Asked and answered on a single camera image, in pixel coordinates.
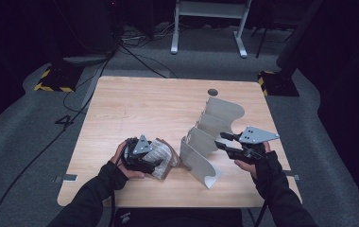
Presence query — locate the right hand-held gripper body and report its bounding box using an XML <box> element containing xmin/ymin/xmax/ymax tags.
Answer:
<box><xmin>228</xmin><ymin>126</ymin><xmax>281</xmax><ymax>165</ymax></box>

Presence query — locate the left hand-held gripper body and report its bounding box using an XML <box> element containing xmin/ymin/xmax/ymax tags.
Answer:
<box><xmin>122</xmin><ymin>134</ymin><xmax>157</xmax><ymax>174</ymax></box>

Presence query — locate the grey striped knitted cloth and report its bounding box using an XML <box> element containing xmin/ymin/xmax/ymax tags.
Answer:
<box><xmin>143</xmin><ymin>137</ymin><xmax>180</xmax><ymax>181</ymax></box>

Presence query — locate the grey expandable metal rack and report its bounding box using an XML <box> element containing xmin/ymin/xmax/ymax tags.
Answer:
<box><xmin>179</xmin><ymin>96</ymin><xmax>246</xmax><ymax>190</ymax></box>

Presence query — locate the person's left hand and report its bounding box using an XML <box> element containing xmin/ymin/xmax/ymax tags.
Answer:
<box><xmin>111</xmin><ymin>140</ymin><xmax>146</xmax><ymax>180</ymax></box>

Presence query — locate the person's right hand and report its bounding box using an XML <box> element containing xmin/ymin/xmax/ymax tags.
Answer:
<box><xmin>233</xmin><ymin>142</ymin><xmax>271</xmax><ymax>179</ymax></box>

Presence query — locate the dark tripod stand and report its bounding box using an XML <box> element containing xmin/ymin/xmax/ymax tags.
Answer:
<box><xmin>251</xmin><ymin>18</ymin><xmax>295</xmax><ymax>60</ymax></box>

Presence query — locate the black slanted pole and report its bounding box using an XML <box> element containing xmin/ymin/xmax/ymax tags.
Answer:
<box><xmin>276</xmin><ymin>0</ymin><xmax>325</xmax><ymax>77</ymax></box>

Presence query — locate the left hand-held gripper cable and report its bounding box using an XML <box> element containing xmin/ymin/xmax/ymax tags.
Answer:
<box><xmin>109</xmin><ymin>179</ymin><xmax>119</xmax><ymax>227</ymax></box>

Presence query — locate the hand-held gripper cable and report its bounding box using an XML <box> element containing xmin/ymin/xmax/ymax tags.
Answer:
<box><xmin>254</xmin><ymin>188</ymin><xmax>270</xmax><ymax>227</ymax></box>
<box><xmin>109</xmin><ymin>179</ymin><xmax>119</xmax><ymax>227</ymax></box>

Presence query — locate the black yellow striped base plate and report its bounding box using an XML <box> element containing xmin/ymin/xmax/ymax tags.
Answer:
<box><xmin>33</xmin><ymin>64</ymin><xmax>84</xmax><ymax>94</ymax></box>
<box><xmin>257</xmin><ymin>70</ymin><xmax>300</xmax><ymax>97</ymax></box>

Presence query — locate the metal table bracket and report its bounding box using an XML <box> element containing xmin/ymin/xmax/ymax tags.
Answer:
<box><xmin>54</xmin><ymin>174</ymin><xmax>78</xmax><ymax>184</ymax></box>
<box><xmin>283</xmin><ymin>169</ymin><xmax>301</xmax><ymax>183</ymax></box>

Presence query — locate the right hand-held gripper cable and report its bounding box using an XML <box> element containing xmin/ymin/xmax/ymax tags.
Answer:
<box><xmin>254</xmin><ymin>188</ymin><xmax>270</xmax><ymax>227</ymax></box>

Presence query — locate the long black floor cable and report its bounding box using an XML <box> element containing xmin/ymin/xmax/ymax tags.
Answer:
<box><xmin>0</xmin><ymin>60</ymin><xmax>111</xmax><ymax>227</ymax></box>

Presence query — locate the bundle of floor cables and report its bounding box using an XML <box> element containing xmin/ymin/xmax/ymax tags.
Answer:
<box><xmin>120</xmin><ymin>22</ymin><xmax>177</xmax><ymax>44</ymax></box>

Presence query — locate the white desk frame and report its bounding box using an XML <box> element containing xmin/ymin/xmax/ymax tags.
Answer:
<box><xmin>170</xmin><ymin>0</ymin><xmax>252</xmax><ymax>59</ymax></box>

